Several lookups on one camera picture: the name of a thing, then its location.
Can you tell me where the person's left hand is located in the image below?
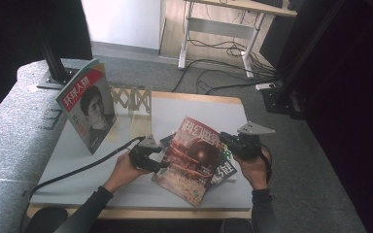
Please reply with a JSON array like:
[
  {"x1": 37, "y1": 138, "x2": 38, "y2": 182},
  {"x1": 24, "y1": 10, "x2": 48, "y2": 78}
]
[{"x1": 103, "y1": 150, "x2": 153, "y2": 195}]

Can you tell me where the black slanted frame stand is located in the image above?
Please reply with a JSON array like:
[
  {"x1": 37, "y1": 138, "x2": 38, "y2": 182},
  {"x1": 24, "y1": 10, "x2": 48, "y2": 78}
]
[{"x1": 260, "y1": 0, "x2": 348, "y2": 121}]

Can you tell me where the person's leg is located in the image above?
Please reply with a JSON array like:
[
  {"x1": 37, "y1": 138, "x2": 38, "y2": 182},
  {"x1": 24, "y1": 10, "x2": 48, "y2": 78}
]
[{"x1": 23, "y1": 207, "x2": 68, "y2": 233}]

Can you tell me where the red-brown planet cover magazine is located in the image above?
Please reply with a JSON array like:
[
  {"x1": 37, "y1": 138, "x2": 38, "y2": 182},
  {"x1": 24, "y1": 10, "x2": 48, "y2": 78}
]
[{"x1": 151, "y1": 116, "x2": 223, "y2": 208}]

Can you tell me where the beige expandable book rack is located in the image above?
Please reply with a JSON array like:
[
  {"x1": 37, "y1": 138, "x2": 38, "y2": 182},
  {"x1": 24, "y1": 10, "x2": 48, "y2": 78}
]
[{"x1": 105, "y1": 83, "x2": 153, "y2": 143}]

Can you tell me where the black metal stand with baseplate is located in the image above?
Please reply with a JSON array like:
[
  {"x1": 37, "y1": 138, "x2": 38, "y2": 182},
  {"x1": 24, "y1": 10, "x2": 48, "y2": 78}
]
[{"x1": 36, "y1": 28, "x2": 79, "y2": 91}]

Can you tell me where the black floor cable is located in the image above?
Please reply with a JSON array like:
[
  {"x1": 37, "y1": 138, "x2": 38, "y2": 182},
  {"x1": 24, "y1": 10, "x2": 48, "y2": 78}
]
[
  {"x1": 171, "y1": 57, "x2": 280, "y2": 93},
  {"x1": 195, "y1": 69, "x2": 283, "y2": 95}
]

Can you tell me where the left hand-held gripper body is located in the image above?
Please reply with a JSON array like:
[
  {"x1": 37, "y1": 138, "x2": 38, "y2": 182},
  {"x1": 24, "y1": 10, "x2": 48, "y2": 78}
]
[{"x1": 128, "y1": 134, "x2": 163, "y2": 172}]

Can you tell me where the portrait cover magazine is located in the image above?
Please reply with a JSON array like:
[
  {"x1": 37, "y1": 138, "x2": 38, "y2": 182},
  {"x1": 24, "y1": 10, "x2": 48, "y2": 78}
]
[{"x1": 55, "y1": 57, "x2": 118, "y2": 155}]

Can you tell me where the white-legged wooden desk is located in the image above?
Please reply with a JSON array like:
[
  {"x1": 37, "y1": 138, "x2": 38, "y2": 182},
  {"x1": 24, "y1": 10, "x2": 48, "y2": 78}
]
[{"x1": 178, "y1": 0, "x2": 298, "y2": 80}]

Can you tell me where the dark sci-fi magazine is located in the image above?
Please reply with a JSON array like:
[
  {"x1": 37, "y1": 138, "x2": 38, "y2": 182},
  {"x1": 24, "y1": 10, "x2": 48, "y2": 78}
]
[{"x1": 171, "y1": 130, "x2": 239, "y2": 183}]

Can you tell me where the dark curtain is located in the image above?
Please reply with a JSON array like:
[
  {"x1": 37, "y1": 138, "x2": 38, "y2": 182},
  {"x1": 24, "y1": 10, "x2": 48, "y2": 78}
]
[
  {"x1": 304, "y1": 0, "x2": 373, "y2": 233},
  {"x1": 0, "y1": 0, "x2": 94, "y2": 127}
]

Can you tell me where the white power strip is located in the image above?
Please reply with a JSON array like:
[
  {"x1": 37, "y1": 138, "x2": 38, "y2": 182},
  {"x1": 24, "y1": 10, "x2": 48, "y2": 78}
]
[{"x1": 254, "y1": 82, "x2": 278, "y2": 91}]

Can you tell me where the person's right hand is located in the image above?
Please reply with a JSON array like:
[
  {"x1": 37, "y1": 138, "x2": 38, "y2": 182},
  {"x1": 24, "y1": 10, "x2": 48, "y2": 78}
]
[{"x1": 233, "y1": 148, "x2": 272, "y2": 192}]

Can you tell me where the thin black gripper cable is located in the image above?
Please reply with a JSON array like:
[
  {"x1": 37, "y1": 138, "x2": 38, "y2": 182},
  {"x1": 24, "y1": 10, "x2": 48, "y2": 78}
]
[{"x1": 260, "y1": 144, "x2": 274, "y2": 185}]

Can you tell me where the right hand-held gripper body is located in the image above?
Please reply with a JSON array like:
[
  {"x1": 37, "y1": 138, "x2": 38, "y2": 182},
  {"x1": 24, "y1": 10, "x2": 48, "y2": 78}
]
[{"x1": 227, "y1": 120, "x2": 277, "y2": 162}]

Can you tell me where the thick black gripper cable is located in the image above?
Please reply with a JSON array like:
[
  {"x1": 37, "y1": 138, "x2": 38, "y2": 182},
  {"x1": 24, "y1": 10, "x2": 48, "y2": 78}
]
[{"x1": 18, "y1": 135, "x2": 147, "y2": 233}]

